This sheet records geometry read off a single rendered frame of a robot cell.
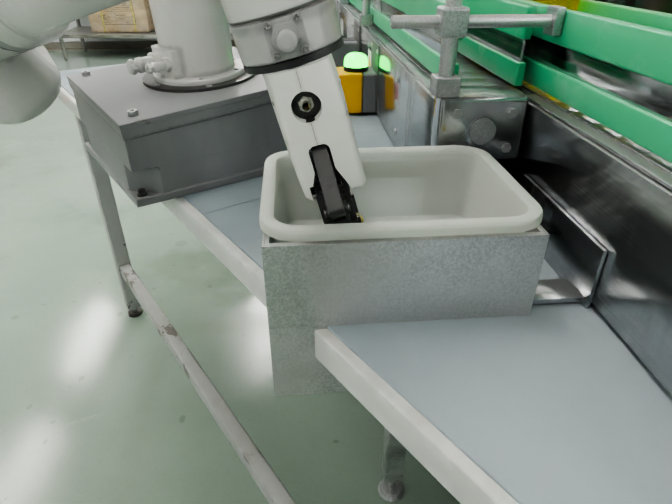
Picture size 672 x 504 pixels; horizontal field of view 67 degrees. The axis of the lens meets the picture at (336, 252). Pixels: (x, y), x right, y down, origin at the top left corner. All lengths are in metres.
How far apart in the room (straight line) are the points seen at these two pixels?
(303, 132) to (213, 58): 0.37
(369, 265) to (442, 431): 0.13
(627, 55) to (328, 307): 0.31
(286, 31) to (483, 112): 0.29
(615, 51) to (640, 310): 0.21
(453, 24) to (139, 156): 0.37
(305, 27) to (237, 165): 0.35
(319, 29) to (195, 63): 0.37
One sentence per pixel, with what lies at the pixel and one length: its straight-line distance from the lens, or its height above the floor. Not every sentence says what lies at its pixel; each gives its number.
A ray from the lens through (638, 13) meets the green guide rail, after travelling 0.62.
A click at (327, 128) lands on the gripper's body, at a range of 0.36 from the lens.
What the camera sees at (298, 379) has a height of 0.69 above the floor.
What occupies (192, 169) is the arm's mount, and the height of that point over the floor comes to 0.78.
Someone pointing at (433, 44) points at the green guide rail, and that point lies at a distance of 0.67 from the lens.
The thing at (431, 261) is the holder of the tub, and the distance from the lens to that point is 0.40.
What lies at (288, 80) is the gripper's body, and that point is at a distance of 0.35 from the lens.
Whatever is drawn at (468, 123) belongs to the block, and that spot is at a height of 0.86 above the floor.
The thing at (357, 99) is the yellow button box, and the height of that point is 0.78.
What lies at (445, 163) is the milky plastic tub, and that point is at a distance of 0.54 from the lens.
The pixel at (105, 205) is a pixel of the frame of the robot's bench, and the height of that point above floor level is 0.40.
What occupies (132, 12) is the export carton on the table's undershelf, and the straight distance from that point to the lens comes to 6.09.
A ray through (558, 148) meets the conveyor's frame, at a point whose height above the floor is 0.85.
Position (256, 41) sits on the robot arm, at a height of 0.96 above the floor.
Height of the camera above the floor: 1.02
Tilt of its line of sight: 31 degrees down
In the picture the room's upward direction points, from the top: straight up
